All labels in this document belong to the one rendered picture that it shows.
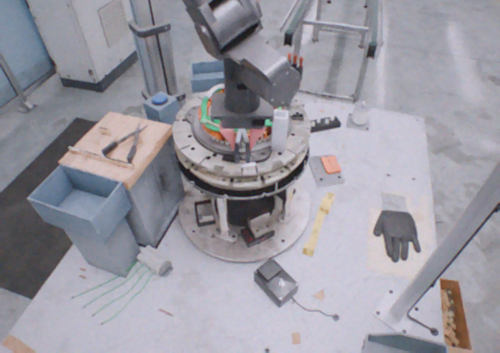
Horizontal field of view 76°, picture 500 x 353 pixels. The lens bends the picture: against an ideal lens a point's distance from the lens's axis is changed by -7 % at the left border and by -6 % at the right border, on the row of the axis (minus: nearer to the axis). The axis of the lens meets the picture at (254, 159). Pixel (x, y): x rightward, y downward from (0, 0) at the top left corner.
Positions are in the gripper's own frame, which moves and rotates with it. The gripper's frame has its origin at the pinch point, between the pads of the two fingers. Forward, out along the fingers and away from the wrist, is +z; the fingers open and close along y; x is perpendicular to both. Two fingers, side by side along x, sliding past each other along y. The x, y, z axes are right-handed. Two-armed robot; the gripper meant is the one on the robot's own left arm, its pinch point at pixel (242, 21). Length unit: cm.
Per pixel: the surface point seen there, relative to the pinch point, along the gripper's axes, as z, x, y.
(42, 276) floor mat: 120, 118, 18
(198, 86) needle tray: 18.7, 24.4, 24.6
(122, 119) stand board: 23.8, 34.0, 1.8
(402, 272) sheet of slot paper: 59, -40, 14
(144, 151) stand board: 28.1, 21.7, -5.6
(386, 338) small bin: 62, -37, -6
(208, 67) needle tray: 14.5, 26.2, 34.5
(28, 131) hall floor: 80, 219, 95
